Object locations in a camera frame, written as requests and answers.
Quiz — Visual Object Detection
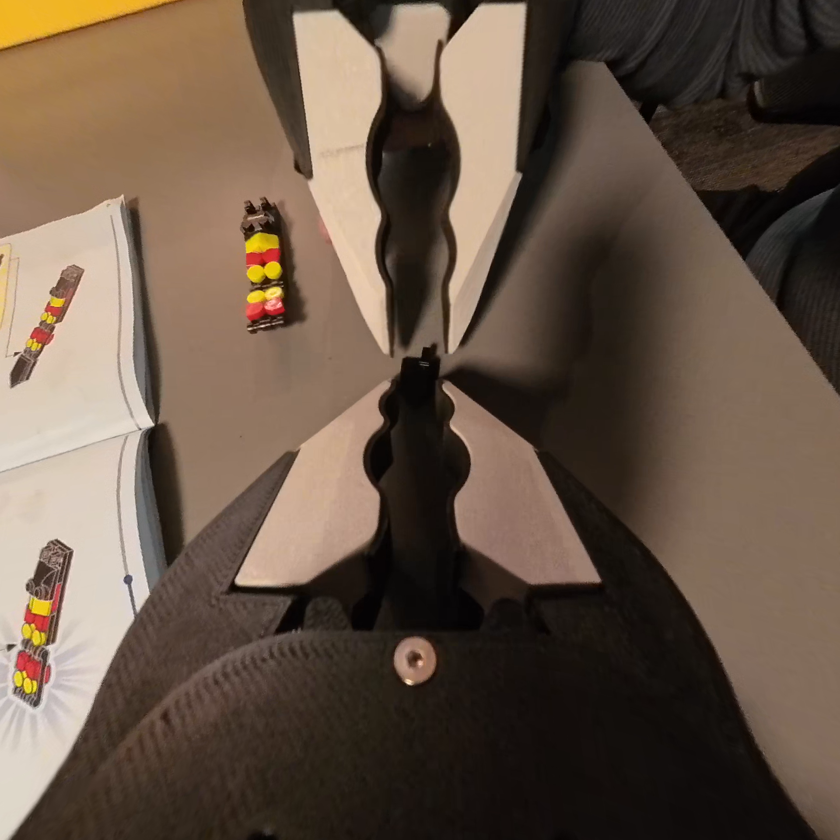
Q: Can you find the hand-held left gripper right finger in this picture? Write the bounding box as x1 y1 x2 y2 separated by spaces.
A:
440 379 603 588

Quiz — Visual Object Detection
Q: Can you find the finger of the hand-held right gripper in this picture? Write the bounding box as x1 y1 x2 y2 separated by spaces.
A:
292 0 396 357
436 0 529 355

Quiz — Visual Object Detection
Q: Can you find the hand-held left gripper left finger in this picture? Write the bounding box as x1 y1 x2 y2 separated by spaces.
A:
233 379 395 589

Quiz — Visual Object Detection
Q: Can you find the long red yellow lego assembly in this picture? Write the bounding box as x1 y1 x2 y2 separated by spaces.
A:
239 197 294 333

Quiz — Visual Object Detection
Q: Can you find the small black lego piece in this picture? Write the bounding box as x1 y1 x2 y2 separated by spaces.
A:
399 344 439 401

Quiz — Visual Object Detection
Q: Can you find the yellow plastic tray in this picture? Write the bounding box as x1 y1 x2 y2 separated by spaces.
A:
0 0 178 51

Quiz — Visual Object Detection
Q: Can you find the open lego instruction booklet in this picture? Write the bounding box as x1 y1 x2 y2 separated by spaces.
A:
0 195 169 765

